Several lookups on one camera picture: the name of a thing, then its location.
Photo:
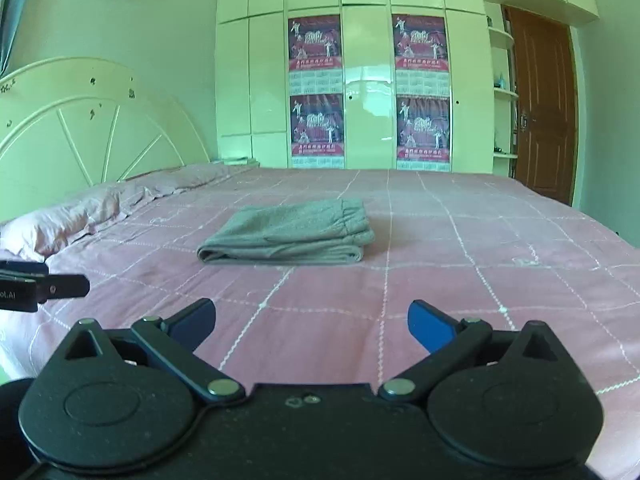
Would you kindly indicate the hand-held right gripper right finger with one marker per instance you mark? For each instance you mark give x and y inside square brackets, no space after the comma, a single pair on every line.
[430,327]

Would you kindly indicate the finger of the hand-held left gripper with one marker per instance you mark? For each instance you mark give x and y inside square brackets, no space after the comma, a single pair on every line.
[25,267]
[65,287]

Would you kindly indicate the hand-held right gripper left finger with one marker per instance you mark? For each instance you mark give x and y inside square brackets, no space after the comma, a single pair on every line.
[192,322]

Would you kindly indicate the grey pants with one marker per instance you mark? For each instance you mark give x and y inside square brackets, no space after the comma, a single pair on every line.
[290,230]

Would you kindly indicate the pink checked bed sheet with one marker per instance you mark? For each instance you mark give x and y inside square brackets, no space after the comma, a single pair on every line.
[400,270]

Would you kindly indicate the pink pillow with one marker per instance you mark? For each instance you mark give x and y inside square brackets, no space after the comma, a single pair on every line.
[100,205]

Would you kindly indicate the cream arched headboard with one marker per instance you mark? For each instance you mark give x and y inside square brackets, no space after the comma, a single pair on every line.
[75,120]

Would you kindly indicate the cream corner shelf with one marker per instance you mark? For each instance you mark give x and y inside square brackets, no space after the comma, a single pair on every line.
[502,110]

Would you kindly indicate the brown wooden door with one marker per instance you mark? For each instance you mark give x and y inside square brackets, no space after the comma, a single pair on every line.
[542,110]

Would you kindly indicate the cream glossy wardrobe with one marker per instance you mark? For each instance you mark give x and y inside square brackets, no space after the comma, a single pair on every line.
[367,85]

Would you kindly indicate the small blue bottle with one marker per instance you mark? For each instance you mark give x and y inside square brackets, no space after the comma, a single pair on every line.
[502,80]

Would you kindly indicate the grey curtain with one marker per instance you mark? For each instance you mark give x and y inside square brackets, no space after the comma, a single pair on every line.
[10,10]

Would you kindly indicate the red wall poster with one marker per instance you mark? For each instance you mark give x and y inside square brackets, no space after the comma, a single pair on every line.
[315,50]
[316,130]
[423,132]
[420,50]

